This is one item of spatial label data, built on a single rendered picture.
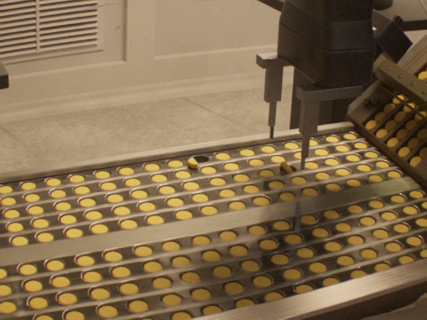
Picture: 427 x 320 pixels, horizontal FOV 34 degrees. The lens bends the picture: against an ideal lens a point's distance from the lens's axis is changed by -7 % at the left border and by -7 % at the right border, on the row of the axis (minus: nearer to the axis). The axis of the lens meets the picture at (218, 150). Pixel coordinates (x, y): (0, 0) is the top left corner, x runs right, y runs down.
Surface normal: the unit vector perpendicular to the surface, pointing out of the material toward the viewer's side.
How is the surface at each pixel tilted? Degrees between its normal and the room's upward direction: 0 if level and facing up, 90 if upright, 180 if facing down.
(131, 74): 90
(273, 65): 90
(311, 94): 90
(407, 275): 0
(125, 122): 0
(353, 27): 70
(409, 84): 38
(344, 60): 90
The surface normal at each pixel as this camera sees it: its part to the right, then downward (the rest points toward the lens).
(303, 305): 0.04, -0.89
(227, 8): 0.37, 0.44
